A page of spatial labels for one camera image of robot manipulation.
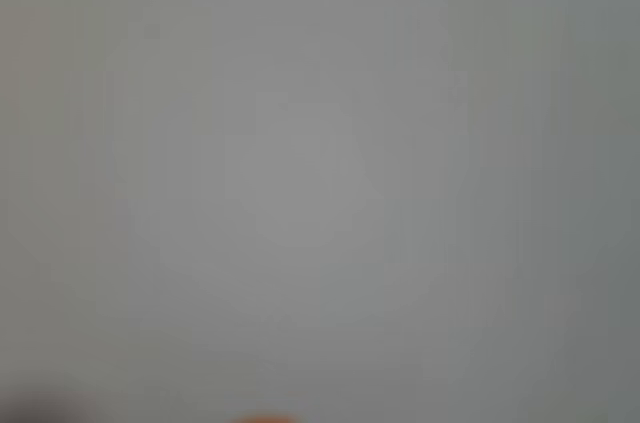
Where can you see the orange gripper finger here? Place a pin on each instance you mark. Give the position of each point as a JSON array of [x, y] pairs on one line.
[[267, 419]]

